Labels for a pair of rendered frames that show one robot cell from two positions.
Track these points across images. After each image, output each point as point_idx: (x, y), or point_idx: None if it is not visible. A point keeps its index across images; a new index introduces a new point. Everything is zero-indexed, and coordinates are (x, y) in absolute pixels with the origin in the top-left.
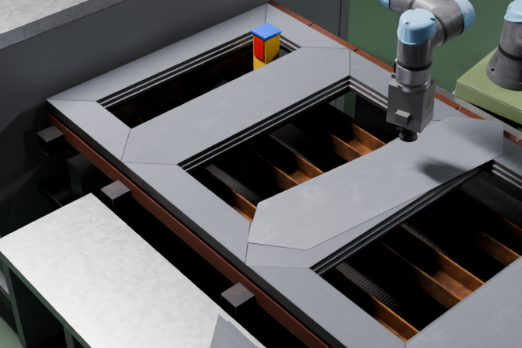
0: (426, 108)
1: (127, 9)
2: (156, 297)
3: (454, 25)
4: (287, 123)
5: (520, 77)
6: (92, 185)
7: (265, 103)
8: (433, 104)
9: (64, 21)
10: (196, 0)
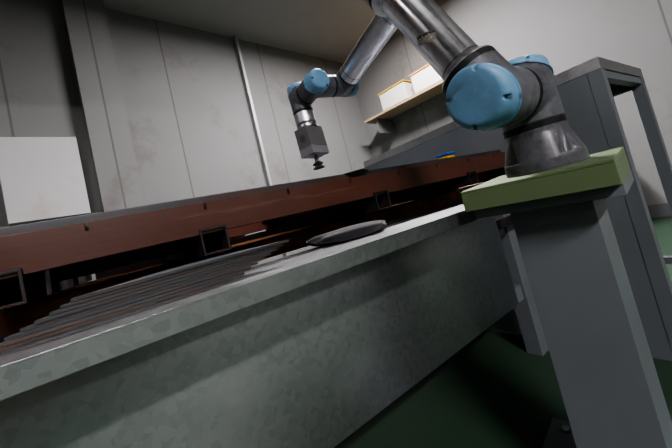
0: (301, 141)
1: (417, 151)
2: None
3: (300, 85)
4: (409, 200)
5: (506, 159)
6: (386, 225)
7: None
8: (309, 141)
9: (392, 154)
10: (454, 148)
